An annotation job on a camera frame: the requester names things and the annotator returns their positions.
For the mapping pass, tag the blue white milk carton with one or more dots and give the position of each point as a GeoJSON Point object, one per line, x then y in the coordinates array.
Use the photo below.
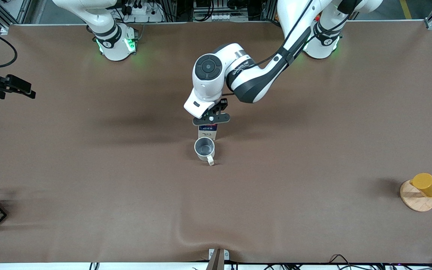
{"type": "Point", "coordinates": [207, 133]}

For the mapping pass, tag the white ceramic mug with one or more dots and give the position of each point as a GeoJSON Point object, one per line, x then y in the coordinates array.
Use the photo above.
{"type": "Point", "coordinates": [204, 148]}

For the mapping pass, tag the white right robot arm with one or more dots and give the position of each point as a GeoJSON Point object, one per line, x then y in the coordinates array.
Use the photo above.
{"type": "Point", "coordinates": [113, 45]}

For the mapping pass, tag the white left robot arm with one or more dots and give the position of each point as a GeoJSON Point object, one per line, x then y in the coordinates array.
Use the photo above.
{"type": "Point", "coordinates": [208, 67]}

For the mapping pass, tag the wooden cup stand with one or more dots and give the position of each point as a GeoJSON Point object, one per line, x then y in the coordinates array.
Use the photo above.
{"type": "Point", "coordinates": [414, 202]}

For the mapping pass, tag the yellow plastic cup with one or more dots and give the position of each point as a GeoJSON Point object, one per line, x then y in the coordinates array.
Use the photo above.
{"type": "Point", "coordinates": [428, 185]}

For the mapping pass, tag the brown table cover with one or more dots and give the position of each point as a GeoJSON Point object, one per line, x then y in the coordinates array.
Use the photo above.
{"type": "Point", "coordinates": [216, 195]}

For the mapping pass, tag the long white power strip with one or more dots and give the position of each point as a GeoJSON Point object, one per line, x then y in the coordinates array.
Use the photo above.
{"type": "Point", "coordinates": [223, 17]}

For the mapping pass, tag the black equipment box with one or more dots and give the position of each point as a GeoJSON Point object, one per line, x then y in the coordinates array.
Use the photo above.
{"type": "Point", "coordinates": [208, 4]}

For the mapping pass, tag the white power strip with plugs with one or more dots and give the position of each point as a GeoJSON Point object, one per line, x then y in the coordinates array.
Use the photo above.
{"type": "Point", "coordinates": [144, 13]}

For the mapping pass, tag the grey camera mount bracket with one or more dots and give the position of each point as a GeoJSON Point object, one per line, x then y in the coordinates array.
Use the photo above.
{"type": "Point", "coordinates": [218, 258]}

